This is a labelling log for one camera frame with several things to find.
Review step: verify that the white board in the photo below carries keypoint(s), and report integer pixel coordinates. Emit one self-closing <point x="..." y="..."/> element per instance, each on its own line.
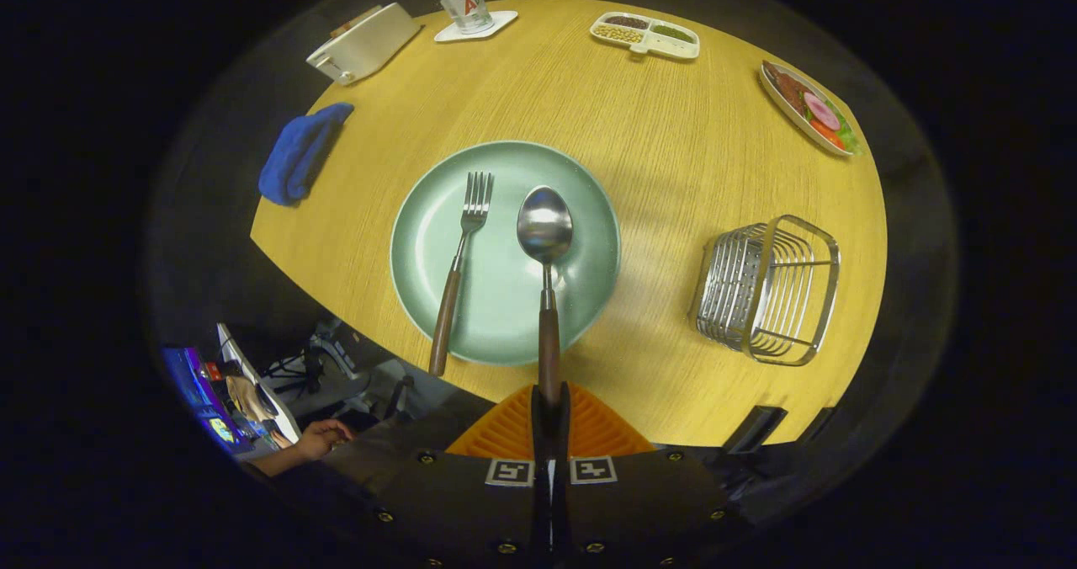
<point x="252" y="384"/>

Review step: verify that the small clear bottle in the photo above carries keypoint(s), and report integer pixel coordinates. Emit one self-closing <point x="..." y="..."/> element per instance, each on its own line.
<point x="464" y="3"/>

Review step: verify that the black table bracket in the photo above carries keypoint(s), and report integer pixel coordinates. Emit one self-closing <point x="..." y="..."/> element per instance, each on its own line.
<point x="753" y="428"/>
<point x="818" y="423"/>

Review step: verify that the colourful monitor screen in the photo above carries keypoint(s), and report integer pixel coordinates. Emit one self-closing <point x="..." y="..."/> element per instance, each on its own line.
<point x="202" y="392"/>

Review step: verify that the blue cloth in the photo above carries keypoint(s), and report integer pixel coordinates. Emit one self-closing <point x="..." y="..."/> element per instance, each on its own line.
<point x="294" y="161"/>

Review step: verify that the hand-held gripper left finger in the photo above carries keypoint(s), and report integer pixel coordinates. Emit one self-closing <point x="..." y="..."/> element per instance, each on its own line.
<point x="471" y="510"/>

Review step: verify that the white plate with food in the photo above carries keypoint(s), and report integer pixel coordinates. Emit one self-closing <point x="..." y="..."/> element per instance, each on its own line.
<point x="812" y="110"/>

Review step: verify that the black stand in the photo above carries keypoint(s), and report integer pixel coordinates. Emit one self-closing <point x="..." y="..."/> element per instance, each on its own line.
<point x="311" y="367"/>

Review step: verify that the green plate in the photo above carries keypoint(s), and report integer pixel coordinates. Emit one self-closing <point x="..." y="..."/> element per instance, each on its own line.
<point x="496" y="300"/>

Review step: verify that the white toaster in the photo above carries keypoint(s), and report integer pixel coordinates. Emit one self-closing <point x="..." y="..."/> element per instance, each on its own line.
<point x="366" y="45"/>

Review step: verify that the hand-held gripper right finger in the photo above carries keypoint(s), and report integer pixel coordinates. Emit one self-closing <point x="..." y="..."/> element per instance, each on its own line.
<point x="639" y="510"/>

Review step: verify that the white divided tray with beans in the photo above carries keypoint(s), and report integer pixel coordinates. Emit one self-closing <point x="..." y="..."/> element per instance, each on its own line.
<point x="644" y="34"/>

